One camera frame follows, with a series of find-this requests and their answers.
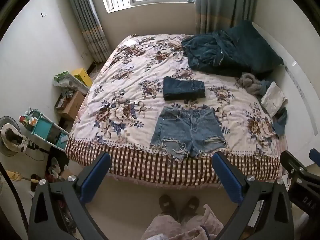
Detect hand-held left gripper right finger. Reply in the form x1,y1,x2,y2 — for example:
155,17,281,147
212,151,295,240

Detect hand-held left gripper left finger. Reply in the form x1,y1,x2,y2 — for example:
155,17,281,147
27,152,112,240

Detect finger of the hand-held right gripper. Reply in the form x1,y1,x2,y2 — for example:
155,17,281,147
279,150,309,174
309,148,320,167

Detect light blue denim shorts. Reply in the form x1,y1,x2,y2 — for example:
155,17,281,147
149,107,227,161

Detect person's legs in pink pants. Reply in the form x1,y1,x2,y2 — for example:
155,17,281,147
141,204,224,240

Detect pair of white shoes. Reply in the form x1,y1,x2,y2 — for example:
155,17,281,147
47,157,69,182

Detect blue denim cloth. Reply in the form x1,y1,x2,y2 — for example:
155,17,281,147
272,107,288,135

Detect dark slipper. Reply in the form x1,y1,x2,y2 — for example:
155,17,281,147
158,194,178,218
181,196,200,218

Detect white folded garment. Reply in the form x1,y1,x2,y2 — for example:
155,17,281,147
261,81,288,117

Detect teal storage shelf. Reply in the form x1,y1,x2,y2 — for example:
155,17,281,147
19,107,71,153

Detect cardboard box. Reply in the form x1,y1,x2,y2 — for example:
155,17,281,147
55,90,87,121

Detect white headboard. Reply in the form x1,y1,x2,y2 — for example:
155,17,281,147
252,22,319,137

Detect yellow mop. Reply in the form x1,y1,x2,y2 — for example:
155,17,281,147
4,170,42,184

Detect bed with floral quilt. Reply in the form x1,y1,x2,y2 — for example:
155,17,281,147
64,34,288,184

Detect grey fluffy cloth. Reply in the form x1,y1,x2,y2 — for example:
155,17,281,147
237,72,266,96

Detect clear plastic container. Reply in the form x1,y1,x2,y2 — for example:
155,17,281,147
59,78,90,96

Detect standing fan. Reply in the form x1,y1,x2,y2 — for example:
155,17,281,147
0,116,28,157

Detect folded dark blue jeans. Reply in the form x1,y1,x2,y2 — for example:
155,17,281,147
163,77,206,101

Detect yellow box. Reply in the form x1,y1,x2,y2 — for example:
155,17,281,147
71,67,92,88

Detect green and white box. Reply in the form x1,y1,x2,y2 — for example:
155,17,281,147
53,71,73,86

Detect dark teal plush pillow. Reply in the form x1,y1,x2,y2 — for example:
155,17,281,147
225,20,284,78

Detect crumpled dark denim garment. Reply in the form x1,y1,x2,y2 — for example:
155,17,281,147
181,31,249,75

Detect grey-blue striped curtain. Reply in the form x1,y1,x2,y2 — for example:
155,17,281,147
64,0,112,63
195,0,257,34

